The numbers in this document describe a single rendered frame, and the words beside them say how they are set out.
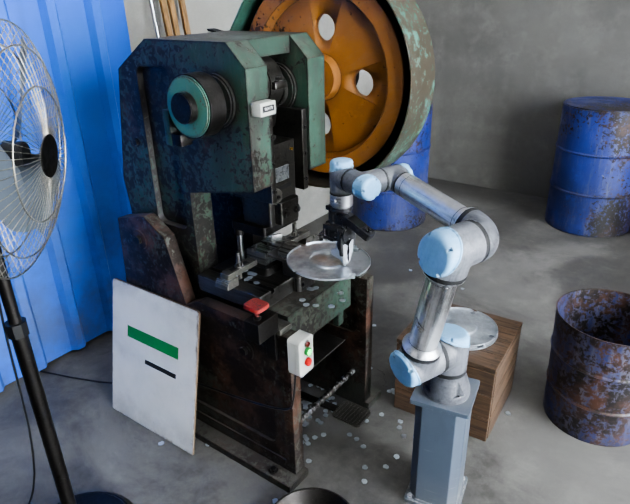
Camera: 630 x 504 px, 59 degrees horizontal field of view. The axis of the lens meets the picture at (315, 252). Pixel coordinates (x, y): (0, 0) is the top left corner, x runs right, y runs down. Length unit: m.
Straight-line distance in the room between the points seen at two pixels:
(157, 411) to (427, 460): 1.09
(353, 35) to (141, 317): 1.33
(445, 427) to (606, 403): 0.74
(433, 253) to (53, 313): 2.03
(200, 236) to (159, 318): 0.38
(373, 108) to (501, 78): 3.00
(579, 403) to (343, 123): 1.40
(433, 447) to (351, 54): 1.38
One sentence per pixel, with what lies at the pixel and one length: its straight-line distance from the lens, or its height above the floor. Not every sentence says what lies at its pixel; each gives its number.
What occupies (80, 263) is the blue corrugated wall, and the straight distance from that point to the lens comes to 2.96.
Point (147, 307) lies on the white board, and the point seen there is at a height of 0.52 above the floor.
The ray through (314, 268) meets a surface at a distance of 1.87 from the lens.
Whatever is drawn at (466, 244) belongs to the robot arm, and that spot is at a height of 1.06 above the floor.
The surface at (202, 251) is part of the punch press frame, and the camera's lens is 2.08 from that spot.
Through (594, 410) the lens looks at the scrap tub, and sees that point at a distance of 2.43.
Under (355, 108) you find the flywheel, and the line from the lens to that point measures 2.14.
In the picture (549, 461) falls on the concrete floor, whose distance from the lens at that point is 2.41.
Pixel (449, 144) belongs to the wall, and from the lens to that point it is 5.27.
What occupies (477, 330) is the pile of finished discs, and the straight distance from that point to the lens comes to 2.37.
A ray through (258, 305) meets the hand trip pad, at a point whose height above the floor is 0.76.
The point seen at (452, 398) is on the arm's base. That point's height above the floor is 0.48.
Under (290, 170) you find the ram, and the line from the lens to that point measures 1.96.
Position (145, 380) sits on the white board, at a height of 0.21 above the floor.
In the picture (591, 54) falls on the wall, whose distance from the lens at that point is 4.82.
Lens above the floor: 1.63
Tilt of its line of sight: 25 degrees down
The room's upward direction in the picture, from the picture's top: 1 degrees counter-clockwise
